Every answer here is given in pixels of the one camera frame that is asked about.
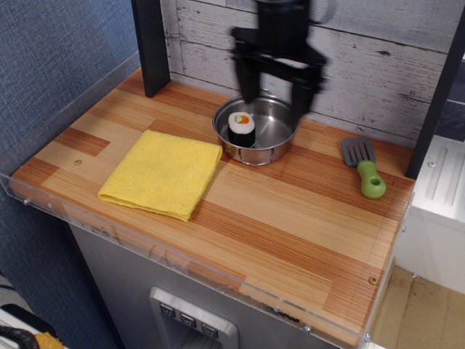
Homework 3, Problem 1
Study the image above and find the grey spatula green handle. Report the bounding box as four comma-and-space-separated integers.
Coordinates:
341, 137, 387, 199

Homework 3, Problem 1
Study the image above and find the black left shelf post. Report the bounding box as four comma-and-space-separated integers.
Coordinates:
132, 0, 171, 97

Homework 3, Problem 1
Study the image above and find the silver dispenser button panel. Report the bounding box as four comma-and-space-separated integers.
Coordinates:
149, 286, 239, 348

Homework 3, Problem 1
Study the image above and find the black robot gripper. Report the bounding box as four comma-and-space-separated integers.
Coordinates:
230, 1, 327, 122

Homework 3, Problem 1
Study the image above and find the yellow folded cloth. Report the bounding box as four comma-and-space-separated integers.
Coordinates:
97, 130, 222, 222

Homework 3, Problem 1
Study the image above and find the toy sushi roll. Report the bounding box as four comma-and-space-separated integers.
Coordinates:
227, 112, 256, 148

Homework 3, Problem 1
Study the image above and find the black hose bottom left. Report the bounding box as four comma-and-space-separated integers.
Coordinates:
0, 325, 37, 349

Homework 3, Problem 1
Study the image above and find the small steel pot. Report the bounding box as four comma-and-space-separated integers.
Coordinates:
212, 95, 300, 166

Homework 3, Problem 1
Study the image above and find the yellow object bottom left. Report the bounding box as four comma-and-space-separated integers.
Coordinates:
34, 332, 65, 349

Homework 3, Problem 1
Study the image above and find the grey toy fridge cabinet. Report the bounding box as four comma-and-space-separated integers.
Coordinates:
70, 226, 332, 348

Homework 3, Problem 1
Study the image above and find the clear acrylic table guard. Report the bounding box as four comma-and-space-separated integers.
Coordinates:
6, 57, 413, 348

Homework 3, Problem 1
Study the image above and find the white ribbed side counter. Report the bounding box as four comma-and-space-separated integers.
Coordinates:
394, 136, 464, 293

